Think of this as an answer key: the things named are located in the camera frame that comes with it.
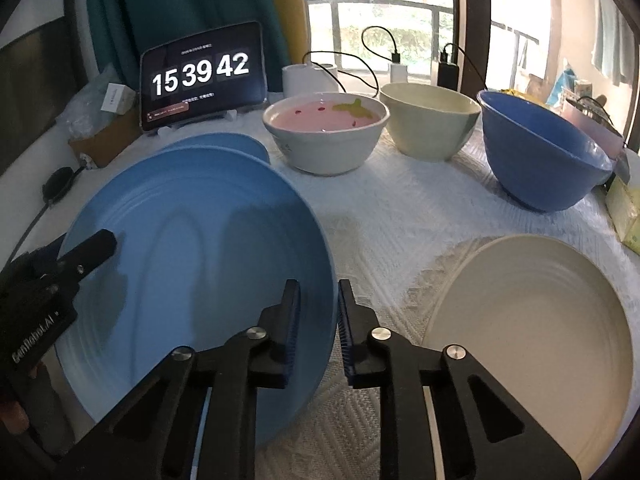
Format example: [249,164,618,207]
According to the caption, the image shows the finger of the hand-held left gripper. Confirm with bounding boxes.
[50,229,117,281]

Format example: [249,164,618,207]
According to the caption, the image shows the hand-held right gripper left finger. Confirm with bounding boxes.
[57,279,303,480]

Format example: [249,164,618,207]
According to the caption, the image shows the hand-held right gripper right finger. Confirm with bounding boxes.
[337,279,583,480]

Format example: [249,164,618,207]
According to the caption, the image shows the large blue plate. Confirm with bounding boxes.
[54,146,338,453]

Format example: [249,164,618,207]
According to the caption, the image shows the small blue plate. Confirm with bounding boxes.
[159,132,271,166]

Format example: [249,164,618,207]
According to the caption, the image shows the white bowl with pink inside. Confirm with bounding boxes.
[262,92,391,177]

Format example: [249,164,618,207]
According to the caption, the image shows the cream plate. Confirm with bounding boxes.
[422,234,636,478]

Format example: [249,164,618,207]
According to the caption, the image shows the cream bowl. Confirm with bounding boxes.
[379,82,482,162]

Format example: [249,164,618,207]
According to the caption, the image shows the dark blue bowl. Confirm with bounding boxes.
[476,89,615,212]

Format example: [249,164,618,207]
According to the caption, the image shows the stacked pink and blue bowls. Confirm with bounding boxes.
[564,97,626,156]

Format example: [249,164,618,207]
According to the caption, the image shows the person's left hand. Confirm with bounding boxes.
[0,399,27,430]

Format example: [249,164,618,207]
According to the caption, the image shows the small white box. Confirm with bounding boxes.
[99,82,137,113]

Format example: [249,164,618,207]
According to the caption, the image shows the dark panel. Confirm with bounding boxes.
[0,10,98,176]

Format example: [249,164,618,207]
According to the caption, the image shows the clear tablet stand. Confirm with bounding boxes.
[150,107,238,136]

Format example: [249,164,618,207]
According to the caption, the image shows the tablet with clock display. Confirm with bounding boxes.
[139,21,268,134]

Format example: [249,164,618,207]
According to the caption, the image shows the white desk lamp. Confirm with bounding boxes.
[281,62,341,98]

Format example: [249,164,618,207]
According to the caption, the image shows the teal curtain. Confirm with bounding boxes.
[85,0,288,96]

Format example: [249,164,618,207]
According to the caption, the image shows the black power bank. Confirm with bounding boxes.
[438,60,461,92]

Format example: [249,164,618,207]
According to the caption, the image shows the yellow tissue pack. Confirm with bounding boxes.
[605,175,640,256]

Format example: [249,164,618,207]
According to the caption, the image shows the yellow curtain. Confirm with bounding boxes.
[262,0,311,68]

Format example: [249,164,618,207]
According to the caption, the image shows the blue plastic bag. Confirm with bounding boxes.
[547,60,576,106]

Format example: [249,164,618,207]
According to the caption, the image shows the balcony railing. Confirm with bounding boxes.
[305,0,538,86]

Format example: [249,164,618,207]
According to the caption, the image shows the light blue towel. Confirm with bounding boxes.
[592,0,636,86]

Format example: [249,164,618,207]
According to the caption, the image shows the black round puck with cable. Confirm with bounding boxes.
[10,160,96,266]

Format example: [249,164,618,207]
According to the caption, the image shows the black charger cable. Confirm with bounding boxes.
[304,25,401,96]

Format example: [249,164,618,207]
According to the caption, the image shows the dark door frame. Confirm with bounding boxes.
[452,0,493,93]

